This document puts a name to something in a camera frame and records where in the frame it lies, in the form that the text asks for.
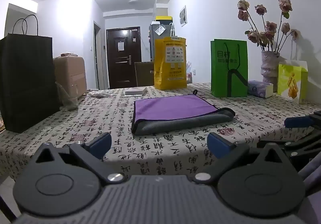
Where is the grey refrigerator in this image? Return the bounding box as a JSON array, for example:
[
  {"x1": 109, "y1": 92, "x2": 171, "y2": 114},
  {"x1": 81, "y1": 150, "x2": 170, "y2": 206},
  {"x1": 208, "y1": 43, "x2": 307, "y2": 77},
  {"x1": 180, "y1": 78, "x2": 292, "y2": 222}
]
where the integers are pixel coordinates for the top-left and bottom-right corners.
[{"x1": 150, "y1": 20, "x2": 173, "y2": 60}]

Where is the printed tablecloth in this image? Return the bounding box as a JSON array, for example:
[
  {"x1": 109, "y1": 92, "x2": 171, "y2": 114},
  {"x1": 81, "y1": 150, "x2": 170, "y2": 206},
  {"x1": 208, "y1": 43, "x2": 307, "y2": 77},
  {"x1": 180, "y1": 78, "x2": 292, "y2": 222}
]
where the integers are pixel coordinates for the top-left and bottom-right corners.
[{"x1": 0, "y1": 82, "x2": 321, "y2": 182}]

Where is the yellow-green gift bag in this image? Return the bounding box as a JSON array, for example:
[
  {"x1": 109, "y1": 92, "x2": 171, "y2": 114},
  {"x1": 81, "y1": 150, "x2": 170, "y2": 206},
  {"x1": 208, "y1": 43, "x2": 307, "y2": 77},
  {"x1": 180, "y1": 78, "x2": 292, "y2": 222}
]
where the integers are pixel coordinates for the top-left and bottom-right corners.
[{"x1": 277, "y1": 60, "x2": 308, "y2": 104}]

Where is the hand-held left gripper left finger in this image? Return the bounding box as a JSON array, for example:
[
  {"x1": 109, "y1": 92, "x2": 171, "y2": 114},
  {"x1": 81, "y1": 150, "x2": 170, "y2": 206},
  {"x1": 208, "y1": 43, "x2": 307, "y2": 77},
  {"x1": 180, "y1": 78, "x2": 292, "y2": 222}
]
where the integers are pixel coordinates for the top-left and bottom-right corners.
[{"x1": 30, "y1": 132, "x2": 126, "y2": 185}]

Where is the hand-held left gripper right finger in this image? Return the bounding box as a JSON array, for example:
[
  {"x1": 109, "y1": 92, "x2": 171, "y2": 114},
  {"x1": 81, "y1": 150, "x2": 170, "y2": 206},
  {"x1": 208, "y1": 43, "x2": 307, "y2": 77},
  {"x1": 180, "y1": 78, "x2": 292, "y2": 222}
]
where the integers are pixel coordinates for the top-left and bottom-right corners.
[{"x1": 195, "y1": 132, "x2": 293, "y2": 185}]

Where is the crumpled white tissue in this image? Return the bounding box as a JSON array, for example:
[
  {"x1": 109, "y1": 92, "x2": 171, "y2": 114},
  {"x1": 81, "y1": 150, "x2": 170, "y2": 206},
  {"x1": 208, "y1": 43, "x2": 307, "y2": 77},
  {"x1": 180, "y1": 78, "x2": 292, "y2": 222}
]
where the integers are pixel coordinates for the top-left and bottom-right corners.
[{"x1": 86, "y1": 90, "x2": 109, "y2": 98}]

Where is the wrapped flower vase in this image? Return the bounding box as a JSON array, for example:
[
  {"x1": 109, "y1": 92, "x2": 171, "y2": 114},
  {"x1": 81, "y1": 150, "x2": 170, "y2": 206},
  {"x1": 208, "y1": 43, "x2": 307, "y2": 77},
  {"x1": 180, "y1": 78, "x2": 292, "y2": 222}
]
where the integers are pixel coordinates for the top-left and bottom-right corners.
[{"x1": 260, "y1": 50, "x2": 287, "y2": 93}]

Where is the purple and grey towel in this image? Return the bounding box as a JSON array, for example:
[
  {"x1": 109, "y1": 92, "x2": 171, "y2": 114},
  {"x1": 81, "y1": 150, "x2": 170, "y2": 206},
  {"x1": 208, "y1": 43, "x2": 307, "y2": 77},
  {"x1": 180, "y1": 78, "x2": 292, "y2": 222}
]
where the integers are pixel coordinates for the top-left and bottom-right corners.
[{"x1": 131, "y1": 90, "x2": 236, "y2": 135}]

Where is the purple tissue pack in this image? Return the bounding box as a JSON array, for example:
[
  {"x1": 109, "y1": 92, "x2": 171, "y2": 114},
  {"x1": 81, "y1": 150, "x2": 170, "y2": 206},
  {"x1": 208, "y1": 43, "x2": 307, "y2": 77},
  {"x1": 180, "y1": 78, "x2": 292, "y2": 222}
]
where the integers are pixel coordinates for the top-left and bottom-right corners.
[{"x1": 247, "y1": 80, "x2": 274, "y2": 98}]

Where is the purple grey cloth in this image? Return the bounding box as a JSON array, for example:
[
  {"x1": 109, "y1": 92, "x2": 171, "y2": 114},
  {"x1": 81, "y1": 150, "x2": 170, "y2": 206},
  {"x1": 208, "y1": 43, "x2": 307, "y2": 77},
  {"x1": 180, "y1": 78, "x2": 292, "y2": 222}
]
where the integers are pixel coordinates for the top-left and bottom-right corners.
[{"x1": 298, "y1": 154, "x2": 321, "y2": 224}]

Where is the flat brown cardboard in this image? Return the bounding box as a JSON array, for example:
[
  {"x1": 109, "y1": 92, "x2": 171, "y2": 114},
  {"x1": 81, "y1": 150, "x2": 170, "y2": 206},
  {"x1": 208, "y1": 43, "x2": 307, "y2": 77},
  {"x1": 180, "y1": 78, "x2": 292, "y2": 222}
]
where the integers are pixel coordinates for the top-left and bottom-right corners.
[{"x1": 134, "y1": 61, "x2": 155, "y2": 87}]

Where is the yellow paper bag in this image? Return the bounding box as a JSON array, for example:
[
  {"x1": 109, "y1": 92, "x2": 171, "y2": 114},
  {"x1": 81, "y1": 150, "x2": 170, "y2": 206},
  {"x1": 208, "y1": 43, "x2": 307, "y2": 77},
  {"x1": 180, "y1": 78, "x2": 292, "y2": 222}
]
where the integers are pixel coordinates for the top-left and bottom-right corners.
[{"x1": 154, "y1": 36, "x2": 188, "y2": 90}]

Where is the black paper bag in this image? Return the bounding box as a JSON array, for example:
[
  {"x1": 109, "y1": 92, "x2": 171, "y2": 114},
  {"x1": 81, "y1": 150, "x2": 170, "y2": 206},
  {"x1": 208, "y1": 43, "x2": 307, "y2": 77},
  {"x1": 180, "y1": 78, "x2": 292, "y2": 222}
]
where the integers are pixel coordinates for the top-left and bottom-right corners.
[{"x1": 0, "y1": 14, "x2": 61, "y2": 133}]

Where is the dark brown door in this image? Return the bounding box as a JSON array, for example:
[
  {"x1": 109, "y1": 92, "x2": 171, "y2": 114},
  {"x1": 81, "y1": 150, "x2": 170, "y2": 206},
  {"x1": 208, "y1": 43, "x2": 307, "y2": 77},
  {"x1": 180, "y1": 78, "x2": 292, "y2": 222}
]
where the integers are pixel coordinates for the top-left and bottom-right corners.
[{"x1": 106, "y1": 26, "x2": 142, "y2": 89}]

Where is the brown cardboard box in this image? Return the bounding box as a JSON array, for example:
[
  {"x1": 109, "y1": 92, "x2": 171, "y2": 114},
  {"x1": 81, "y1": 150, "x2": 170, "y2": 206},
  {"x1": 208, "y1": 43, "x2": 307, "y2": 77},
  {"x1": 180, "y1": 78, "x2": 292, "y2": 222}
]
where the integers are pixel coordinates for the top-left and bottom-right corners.
[{"x1": 53, "y1": 52, "x2": 87, "y2": 96}]

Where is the framed wall picture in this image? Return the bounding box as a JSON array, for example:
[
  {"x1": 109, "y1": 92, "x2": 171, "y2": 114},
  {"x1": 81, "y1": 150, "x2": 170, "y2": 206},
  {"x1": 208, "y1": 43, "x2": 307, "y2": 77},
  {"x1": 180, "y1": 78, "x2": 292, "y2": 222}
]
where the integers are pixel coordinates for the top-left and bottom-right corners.
[{"x1": 180, "y1": 5, "x2": 188, "y2": 27}]

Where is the green paper bag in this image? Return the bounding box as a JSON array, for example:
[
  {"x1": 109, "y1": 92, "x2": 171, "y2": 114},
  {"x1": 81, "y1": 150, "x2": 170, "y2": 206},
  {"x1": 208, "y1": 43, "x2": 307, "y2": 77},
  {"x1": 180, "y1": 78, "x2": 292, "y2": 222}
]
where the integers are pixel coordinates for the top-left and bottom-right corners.
[{"x1": 210, "y1": 39, "x2": 249, "y2": 98}]

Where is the dried rose bouquet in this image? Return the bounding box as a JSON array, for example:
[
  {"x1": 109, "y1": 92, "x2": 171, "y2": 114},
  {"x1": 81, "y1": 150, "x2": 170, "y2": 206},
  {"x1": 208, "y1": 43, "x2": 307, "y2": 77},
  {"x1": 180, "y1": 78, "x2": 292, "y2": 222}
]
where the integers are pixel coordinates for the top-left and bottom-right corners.
[{"x1": 237, "y1": 0, "x2": 301, "y2": 53}]

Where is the clear glass cup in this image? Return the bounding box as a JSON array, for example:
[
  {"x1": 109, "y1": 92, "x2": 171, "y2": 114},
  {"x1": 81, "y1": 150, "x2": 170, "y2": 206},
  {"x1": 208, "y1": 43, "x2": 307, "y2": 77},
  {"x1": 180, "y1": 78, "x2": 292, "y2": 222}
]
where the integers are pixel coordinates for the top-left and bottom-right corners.
[{"x1": 56, "y1": 82, "x2": 79, "y2": 111}]

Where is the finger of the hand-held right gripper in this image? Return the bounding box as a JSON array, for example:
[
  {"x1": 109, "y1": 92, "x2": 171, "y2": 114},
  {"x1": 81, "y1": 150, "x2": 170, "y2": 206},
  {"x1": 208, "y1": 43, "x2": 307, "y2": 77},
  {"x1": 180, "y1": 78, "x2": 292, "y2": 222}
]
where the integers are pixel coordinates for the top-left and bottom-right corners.
[
  {"x1": 284, "y1": 111, "x2": 321, "y2": 129},
  {"x1": 258, "y1": 130, "x2": 321, "y2": 172}
]

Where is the flat white box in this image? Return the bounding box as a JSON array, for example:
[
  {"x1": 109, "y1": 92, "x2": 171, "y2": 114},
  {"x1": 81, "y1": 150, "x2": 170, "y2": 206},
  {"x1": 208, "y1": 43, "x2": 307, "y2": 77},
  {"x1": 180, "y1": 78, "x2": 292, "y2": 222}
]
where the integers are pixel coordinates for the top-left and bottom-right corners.
[{"x1": 125, "y1": 87, "x2": 147, "y2": 96}]

